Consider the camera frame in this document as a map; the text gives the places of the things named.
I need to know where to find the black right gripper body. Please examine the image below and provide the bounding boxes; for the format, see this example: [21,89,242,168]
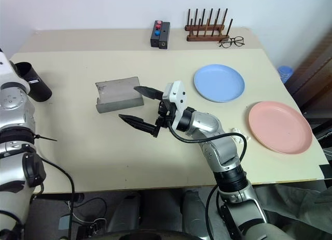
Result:
[155,100,174,129]

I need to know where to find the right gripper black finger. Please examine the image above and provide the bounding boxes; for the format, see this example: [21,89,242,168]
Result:
[118,114,160,139]
[133,86,164,101]

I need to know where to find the grey open glasses case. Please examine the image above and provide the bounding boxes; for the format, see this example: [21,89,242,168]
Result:
[94,76,145,114]

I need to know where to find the black-framed glasses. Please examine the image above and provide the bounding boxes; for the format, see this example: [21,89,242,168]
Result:
[218,36,246,49]

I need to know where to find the black box with coloured buttons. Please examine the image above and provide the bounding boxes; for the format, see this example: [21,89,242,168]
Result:
[150,20,163,48]

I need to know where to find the black box with small socket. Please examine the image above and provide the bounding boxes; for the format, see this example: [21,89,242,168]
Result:
[158,21,171,50]

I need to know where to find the blue plate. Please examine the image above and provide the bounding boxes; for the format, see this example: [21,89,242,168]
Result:
[193,64,246,103]

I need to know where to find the white crumpled paper scrap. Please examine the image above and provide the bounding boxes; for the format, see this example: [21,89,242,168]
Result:
[230,127,252,143]

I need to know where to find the brown wooden plate rack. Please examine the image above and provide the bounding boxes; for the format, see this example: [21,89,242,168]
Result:
[184,8,234,43]

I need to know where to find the dark rounded grey shape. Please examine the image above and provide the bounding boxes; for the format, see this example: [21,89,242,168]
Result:
[106,191,142,233]
[181,189,211,234]

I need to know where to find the black zip tie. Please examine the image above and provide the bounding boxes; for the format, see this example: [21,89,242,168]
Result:
[33,134,58,143]

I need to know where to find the dark curved black rim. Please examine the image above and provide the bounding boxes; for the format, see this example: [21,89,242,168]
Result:
[87,230,199,240]

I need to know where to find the pink plate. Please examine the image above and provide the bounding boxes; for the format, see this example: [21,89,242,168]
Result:
[247,100,313,155]

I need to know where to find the small grey power adapter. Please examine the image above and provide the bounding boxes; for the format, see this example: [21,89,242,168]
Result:
[58,215,71,231]

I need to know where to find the blue water jug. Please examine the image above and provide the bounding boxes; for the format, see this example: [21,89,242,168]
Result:
[276,65,294,83]

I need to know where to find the brown wooden furniture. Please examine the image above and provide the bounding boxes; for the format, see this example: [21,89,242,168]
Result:
[284,29,332,123]

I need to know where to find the grey cloth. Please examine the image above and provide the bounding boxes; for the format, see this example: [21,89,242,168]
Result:
[253,181,332,240]

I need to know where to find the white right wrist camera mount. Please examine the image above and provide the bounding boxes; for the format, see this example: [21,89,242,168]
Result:
[162,80,187,131]

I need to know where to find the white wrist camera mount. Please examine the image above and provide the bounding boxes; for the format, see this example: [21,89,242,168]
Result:
[162,80,187,131]
[0,50,19,81]

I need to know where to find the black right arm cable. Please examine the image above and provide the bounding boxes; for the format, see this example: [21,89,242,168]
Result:
[167,119,248,238]

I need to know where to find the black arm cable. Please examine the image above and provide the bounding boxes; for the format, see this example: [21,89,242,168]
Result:
[167,119,248,238]
[35,156,76,240]

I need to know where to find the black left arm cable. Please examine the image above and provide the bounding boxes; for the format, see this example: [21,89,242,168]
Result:
[35,156,76,240]

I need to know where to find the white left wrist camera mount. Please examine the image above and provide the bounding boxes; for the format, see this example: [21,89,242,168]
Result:
[0,50,19,81]

